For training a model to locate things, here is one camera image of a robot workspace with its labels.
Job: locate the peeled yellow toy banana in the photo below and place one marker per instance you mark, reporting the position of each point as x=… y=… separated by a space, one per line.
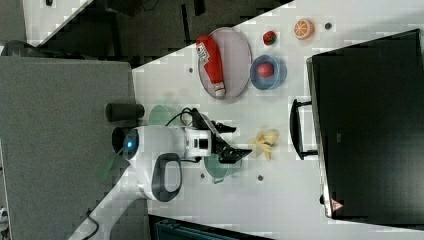
x=263 y=143

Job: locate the green metal cup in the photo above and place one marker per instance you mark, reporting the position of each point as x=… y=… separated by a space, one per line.
x=219 y=171

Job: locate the toy orange half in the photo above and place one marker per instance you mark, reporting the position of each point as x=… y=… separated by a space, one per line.
x=304 y=29

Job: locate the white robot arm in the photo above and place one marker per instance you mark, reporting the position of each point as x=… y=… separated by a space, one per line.
x=157 y=152

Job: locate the black cylinder post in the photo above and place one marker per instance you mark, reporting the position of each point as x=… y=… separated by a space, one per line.
x=120 y=112

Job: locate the toy strawberry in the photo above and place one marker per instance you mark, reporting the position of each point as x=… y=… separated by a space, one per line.
x=269 y=38

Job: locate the grey round plate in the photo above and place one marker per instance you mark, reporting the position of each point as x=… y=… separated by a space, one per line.
x=236 y=61

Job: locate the black toaster oven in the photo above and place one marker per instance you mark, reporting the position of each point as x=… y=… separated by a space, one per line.
x=367 y=105

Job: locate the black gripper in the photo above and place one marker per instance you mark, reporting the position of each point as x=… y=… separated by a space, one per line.
x=226 y=154

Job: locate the red toy ball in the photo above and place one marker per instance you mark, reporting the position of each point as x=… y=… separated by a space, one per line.
x=265 y=70

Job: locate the red ketchup bottle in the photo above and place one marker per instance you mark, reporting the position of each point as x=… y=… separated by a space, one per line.
x=210 y=58

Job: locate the blue bowl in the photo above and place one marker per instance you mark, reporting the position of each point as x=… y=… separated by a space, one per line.
x=273 y=82

